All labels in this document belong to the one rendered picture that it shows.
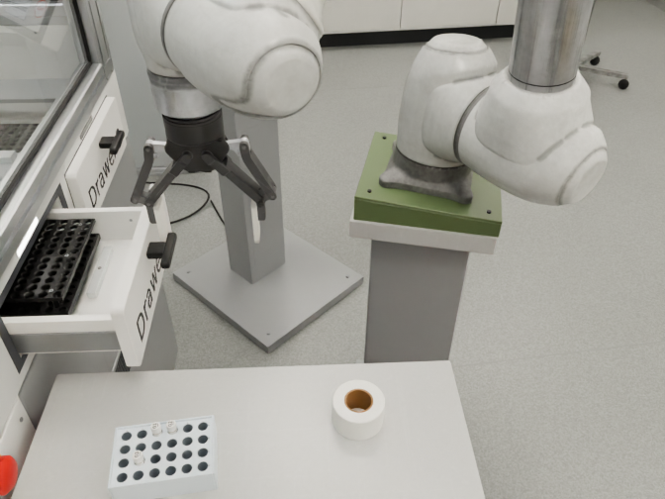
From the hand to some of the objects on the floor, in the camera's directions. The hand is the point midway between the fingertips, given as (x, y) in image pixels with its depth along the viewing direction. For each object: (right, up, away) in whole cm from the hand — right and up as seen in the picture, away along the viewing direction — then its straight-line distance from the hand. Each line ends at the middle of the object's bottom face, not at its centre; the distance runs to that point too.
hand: (211, 233), depth 91 cm
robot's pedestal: (+37, -48, +85) cm, 104 cm away
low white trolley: (+8, -98, +24) cm, 101 cm away
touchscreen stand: (-5, -14, +126) cm, 127 cm away
